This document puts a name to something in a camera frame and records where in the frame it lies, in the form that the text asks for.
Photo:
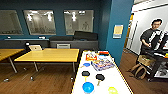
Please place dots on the white laptop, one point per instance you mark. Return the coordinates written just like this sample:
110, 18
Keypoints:
35, 47

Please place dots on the black wheeled cart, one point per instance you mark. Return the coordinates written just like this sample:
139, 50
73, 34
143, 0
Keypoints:
160, 60

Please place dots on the brown cardboard box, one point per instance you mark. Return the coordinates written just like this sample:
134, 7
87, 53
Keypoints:
146, 60

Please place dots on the white table with dishes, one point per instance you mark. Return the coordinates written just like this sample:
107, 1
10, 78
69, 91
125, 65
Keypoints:
100, 80

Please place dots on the yellow wall sign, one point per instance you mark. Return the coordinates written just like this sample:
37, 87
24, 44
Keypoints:
118, 31

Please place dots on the colourful game box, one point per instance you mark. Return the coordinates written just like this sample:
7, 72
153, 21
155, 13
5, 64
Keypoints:
103, 64

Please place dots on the long wooden table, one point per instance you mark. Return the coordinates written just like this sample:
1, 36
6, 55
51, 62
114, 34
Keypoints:
10, 53
50, 55

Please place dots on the large wall window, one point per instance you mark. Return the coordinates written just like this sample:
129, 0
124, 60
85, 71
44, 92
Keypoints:
10, 21
78, 21
40, 21

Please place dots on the blue table tennis paddle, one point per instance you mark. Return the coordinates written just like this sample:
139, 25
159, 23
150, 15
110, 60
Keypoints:
86, 65

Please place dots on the black sofa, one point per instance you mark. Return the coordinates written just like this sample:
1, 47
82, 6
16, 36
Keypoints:
80, 41

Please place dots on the orange snack pack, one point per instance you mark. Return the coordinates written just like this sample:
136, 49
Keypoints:
91, 56

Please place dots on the small blue item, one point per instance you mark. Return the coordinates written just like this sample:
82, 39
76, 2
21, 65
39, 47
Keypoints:
104, 57

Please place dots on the yellow bowl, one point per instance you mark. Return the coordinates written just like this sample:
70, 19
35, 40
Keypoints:
112, 90

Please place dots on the person in dark shirt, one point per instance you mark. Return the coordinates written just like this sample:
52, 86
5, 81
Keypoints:
150, 36

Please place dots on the blue bowl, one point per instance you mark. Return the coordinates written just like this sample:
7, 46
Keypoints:
88, 87

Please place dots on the red flat item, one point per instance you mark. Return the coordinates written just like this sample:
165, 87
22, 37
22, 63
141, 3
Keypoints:
103, 52

